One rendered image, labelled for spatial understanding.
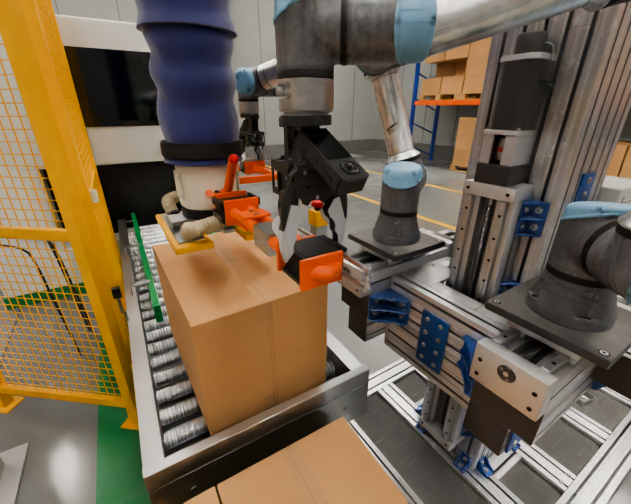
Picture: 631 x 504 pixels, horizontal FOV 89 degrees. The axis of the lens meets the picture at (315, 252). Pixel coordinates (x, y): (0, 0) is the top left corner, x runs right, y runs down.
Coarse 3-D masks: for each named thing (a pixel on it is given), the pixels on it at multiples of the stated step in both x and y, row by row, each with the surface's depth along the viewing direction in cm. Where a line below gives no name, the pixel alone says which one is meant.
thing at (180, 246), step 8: (160, 216) 106; (160, 224) 100; (168, 224) 98; (168, 232) 93; (176, 232) 92; (168, 240) 90; (176, 240) 88; (184, 240) 86; (192, 240) 87; (200, 240) 88; (208, 240) 88; (176, 248) 83; (184, 248) 84; (192, 248) 85; (200, 248) 86; (208, 248) 87
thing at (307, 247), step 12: (300, 240) 53; (312, 240) 53; (276, 252) 52; (300, 252) 48; (312, 252) 49; (324, 252) 49; (336, 252) 49; (288, 264) 52; (300, 264) 46; (312, 264) 47; (324, 264) 48; (300, 276) 47; (300, 288) 48; (312, 288) 48
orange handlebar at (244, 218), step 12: (264, 168) 122; (240, 180) 106; (252, 180) 108; (264, 180) 110; (240, 216) 68; (252, 216) 67; (264, 216) 69; (252, 228) 64; (276, 240) 57; (336, 264) 48; (312, 276) 47; (324, 276) 47; (336, 276) 48
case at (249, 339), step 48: (240, 240) 127; (192, 288) 93; (240, 288) 93; (288, 288) 93; (192, 336) 78; (240, 336) 86; (288, 336) 95; (192, 384) 108; (240, 384) 91; (288, 384) 102
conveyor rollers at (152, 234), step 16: (144, 240) 234; (160, 240) 237; (144, 272) 188; (144, 288) 172; (160, 288) 176; (144, 304) 158; (160, 304) 161; (144, 320) 150; (160, 336) 138; (160, 352) 131; (176, 352) 126; (160, 368) 124; (176, 368) 119; (160, 384) 116; (176, 384) 112; (160, 400) 108; (192, 400) 106; (160, 416) 101; (176, 416) 102; (176, 432) 95; (192, 432) 97
